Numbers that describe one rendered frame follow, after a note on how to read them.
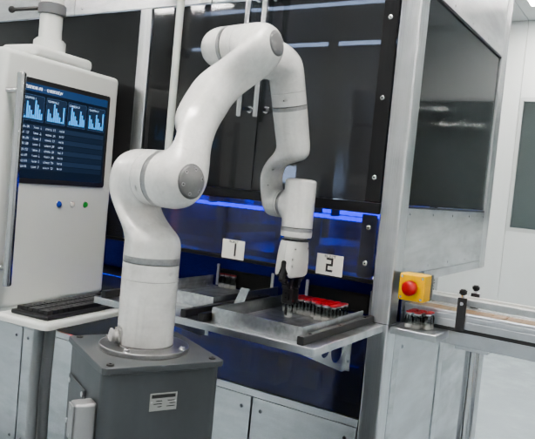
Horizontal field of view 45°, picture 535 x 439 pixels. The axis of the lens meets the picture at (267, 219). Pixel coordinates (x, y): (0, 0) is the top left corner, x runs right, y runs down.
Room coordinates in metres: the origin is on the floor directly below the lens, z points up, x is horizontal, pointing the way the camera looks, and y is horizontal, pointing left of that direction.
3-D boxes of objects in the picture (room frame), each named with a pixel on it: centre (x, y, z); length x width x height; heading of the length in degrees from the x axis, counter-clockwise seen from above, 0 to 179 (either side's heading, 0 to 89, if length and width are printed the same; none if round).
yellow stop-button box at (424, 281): (1.75, -0.42, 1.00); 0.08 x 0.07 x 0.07; 148
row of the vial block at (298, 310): (1.78, -0.14, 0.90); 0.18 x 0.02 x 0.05; 58
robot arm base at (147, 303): (1.37, 0.24, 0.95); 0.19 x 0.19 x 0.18
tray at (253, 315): (1.68, -0.08, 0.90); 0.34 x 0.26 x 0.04; 148
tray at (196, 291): (1.96, 0.15, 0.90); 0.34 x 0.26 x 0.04; 148
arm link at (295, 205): (1.74, -0.08, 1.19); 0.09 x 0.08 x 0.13; 49
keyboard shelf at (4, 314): (1.98, 0.59, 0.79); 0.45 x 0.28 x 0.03; 154
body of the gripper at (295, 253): (1.74, -0.08, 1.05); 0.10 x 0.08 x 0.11; 148
